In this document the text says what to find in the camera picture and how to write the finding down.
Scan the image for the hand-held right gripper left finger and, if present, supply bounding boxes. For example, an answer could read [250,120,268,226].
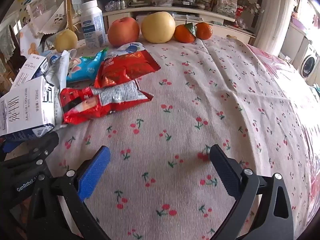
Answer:
[26,145,112,240]

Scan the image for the silver white wrapper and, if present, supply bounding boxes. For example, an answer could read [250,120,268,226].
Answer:
[45,50,70,92]

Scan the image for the white curtain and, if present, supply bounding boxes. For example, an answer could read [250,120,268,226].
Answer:
[255,0,303,53]

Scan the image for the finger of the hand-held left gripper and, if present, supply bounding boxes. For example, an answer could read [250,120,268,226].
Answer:
[0,152,52,178]
[0,131,60,160]

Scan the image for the red snack wrapper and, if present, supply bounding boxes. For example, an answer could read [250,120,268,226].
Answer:
[59,80,154,125]
[94,50,161,88]

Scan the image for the cherry print tablecloth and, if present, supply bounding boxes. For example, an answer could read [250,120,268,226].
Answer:
[10,34,320,240]

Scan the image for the tangerine with green leaf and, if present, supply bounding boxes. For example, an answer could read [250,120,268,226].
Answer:
[174,22,197,43]

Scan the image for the white mesh food cover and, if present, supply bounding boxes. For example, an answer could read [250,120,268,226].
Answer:
[24,0,69,34]

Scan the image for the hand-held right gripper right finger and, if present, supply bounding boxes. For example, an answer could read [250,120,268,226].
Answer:
[209,144,294,240]

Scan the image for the crushed clear plastic bottle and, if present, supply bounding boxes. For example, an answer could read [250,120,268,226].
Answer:
[49,48,78,64]

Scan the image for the white orange print tablecloth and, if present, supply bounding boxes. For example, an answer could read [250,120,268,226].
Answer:
[19,25,50,55]

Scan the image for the blue snack packet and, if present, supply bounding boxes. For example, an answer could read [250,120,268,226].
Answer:
[66,48,109,82]

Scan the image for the red apple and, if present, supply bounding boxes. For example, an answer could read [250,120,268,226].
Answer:
[107,17,140,47]

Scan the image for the wooden chair with lace cover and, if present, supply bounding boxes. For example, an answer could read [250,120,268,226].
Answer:
[65,0,83,34]

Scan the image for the large yellow pear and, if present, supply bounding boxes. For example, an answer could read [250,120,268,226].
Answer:
[141,11,176,44]

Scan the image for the orange tangerine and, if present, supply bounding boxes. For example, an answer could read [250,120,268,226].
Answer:
[195,22,213,40]

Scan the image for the white milk carton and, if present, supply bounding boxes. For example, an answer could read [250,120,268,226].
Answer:
[0,76,62,140]
[10,54,50,88]

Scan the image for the small yellow pear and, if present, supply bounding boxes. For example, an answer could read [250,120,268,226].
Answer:
[54,29,78,53]

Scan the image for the white washing machine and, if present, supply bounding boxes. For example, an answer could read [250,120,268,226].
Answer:
[299,36,320,80]

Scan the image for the white blue snack wrapper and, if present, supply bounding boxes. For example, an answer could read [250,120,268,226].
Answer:
[110,42,147,58]

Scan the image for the white bottle with blue label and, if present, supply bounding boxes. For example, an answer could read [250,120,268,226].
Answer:
[80,0,106,48]

